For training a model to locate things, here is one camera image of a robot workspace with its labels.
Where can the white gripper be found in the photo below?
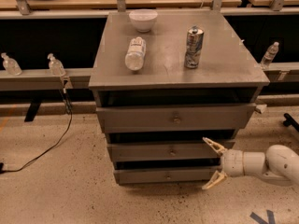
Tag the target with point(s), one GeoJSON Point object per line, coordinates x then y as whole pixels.
{"type": "Point", "coordinates": [232, 162]}

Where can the grey drawer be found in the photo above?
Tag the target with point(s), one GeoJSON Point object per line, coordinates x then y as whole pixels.
{"type": "Point", "coordinates": [160, 151]}
{"type": "Point", "coordinates": [162, 175]}
{"type": "Point", "coordinates": [170, 118]}

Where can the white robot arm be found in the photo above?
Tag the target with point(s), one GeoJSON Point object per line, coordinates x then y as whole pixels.
{"type": "Point", "coordinates": [278, 165]}

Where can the grey bottom drawer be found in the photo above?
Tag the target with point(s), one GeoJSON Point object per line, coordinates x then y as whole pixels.
{"type": "Point", "coordinates": [162, 175]}

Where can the grey drawer cabinet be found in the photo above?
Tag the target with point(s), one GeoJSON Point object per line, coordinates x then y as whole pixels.
{"type": "Point", "coordinates": [226, 74]}

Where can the grey top drawer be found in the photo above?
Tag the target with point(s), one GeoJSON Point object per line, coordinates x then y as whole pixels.
{"type": "Point", "coordinates": [170, 118]}

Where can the black chair base leg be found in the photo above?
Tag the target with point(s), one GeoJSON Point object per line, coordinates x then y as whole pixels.
{"type": "Point", "coordinates": [290, 121]}

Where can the silver patterned drink can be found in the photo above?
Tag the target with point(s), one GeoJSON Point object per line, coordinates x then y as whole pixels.
{"type": "Point", "coordinates": [194, 44]}

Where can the lying clear plastic bottle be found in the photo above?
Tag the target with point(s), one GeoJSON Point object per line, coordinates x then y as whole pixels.
{"type": "Point", "coordinates": [136, 52]}

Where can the white bowl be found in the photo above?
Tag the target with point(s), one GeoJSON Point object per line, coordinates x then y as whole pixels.
{"type": "Point", "coordinates": [143, 19]}

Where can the clear pump bottle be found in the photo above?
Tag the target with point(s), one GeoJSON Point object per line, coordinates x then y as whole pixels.
{"type": "Point", "coordinates": [11, 65]}
{"type": "Point", "coordinates": [56, 66]}

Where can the far left clear pump bottle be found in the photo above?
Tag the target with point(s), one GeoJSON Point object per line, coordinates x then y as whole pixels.
{"type": "Point", "coordinates": [11, 65]}

